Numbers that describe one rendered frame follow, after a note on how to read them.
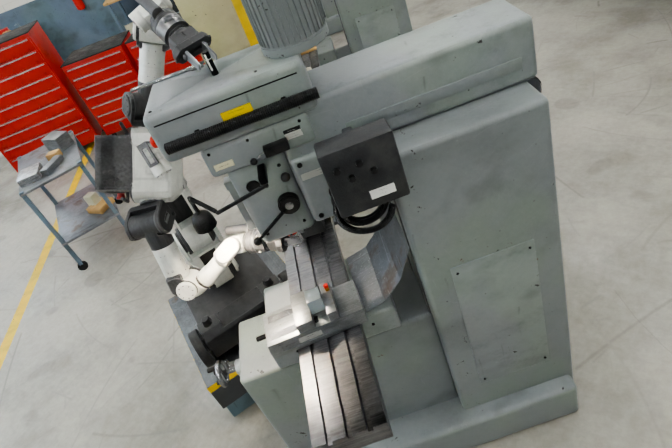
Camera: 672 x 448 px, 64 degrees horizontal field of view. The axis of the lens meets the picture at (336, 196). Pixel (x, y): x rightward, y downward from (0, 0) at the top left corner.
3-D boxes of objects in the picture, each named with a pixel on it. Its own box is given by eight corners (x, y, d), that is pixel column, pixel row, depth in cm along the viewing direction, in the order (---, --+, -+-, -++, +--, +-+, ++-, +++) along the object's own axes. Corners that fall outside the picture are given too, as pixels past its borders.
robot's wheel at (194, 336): (200, 350, 280) (182, 326, 268) (209, 344, 281) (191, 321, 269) (212, 375, 264) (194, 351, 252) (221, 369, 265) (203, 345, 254)
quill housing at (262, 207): (264, 248, 180) (224, 173, 161) (261, 212, 197) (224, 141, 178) (318, 228, 179) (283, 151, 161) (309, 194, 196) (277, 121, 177)
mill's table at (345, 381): (320, 462, 160) (311, 449, 155) (282, 218, 261) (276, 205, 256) (393, 436, 159) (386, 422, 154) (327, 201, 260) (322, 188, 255)
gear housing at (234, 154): (213, 180, 160) (198, 154, 154) (214, 142, 180) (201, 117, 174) (318, 141, 159) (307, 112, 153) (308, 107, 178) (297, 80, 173)
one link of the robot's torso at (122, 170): (108, 213, 218) (92, 210, 184) (107, 130, 220) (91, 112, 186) (184, 211, 226) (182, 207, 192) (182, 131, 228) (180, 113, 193)
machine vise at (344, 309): (274, 359, 185) (262, 340, 178) (269, 327, 197) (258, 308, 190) (369, 321, 185) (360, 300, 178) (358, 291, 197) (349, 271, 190)
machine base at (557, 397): (325, 500, 240) (310, 480, 229) (308, 387, 289) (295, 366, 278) (580, 412, 236) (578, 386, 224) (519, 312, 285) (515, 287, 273)
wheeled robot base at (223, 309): (180, 296, 315) (152, 256, 296) (256, 248, 328) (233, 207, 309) (214, 365, 265) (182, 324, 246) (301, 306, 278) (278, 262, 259)
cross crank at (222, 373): (218, 396, 225) (205, 380, 218) (218, 373, 235) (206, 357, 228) (253, 383, 224) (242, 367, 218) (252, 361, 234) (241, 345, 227)
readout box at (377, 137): (342, 222, 144) (317, 160, 132) (336, 203, 152) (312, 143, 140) (412, 196, 143) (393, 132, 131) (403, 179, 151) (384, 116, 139)
